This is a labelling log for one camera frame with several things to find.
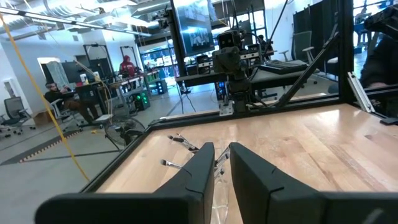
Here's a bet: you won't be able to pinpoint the black keyboard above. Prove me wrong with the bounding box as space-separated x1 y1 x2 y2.
259 59 309 75

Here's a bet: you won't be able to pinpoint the grey office chair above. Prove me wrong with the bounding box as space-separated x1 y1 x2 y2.
3 96 34 136

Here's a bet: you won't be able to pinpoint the person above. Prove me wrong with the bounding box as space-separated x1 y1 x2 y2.
359 30 398 94
257 34 274 54
43 81 100 124
119 55 137 78

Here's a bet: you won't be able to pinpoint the black device white labels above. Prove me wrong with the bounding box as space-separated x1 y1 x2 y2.
195 55 216 76

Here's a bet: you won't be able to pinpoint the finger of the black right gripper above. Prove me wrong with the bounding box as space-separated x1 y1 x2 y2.
218 51 229 71
227 51 238 71

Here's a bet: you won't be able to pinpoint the cluttered workbench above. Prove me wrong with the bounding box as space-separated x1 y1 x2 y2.
107 73 169 111

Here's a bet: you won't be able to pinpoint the black frame bracket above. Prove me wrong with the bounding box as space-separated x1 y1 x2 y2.
379 116 398 126

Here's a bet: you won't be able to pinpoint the black room divider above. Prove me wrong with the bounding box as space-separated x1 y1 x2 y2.
292 0 340 63

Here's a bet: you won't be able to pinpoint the black floor fan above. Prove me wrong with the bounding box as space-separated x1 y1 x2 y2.
104 116 147 152

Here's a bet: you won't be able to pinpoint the black aluminium table frame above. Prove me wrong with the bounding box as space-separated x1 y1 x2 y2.
80 0 398 194

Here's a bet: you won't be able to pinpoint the yellow cable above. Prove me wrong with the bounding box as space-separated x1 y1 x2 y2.
0 14 91 182

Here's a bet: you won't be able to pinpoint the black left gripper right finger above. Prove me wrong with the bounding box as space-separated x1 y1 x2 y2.
229 142 398 224

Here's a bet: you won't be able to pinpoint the large black monitor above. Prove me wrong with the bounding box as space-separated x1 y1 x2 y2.
167 0 217 96

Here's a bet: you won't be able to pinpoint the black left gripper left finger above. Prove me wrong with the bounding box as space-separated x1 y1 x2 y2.
34 142 216 224

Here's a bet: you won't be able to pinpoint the silver aluminium bar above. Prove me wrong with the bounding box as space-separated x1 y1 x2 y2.
347 71 376 113

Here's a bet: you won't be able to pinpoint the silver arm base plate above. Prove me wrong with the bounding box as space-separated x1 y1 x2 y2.
219 101 234 118

